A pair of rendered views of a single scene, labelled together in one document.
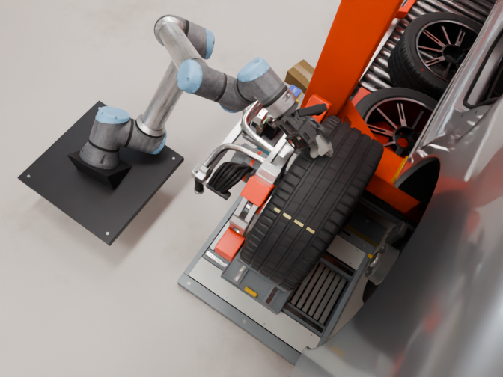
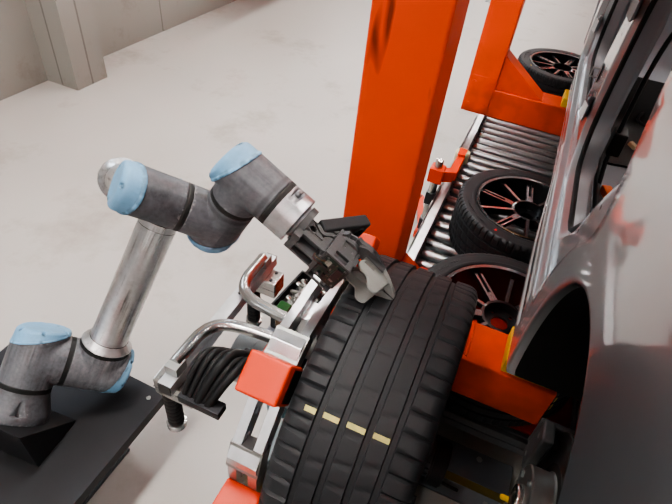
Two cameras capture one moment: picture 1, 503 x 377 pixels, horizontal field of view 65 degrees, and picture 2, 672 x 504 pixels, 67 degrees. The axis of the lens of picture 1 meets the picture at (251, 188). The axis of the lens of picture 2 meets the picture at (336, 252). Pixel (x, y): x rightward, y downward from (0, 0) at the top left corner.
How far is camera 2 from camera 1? 44 cm
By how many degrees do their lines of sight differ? 25
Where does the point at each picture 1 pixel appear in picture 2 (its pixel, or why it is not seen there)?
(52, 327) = not seen: outside the picture
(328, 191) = (401, 357)
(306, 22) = (335, 209)
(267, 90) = (261, 187)
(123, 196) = (55, 475)
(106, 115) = (27, 331)
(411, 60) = (477, 220)
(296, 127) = (322, 246)
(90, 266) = not seen: outside the picture
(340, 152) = (406, 293)
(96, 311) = not seen: outside the picture
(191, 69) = (128, 169)
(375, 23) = (416, 101)
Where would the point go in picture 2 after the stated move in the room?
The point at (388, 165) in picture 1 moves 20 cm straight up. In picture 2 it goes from (488, 347) to (510, 301)
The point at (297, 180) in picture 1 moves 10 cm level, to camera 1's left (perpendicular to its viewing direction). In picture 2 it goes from (340, 346) to (280, 338)
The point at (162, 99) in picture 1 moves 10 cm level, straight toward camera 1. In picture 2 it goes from (121, 293) to (124, 319)
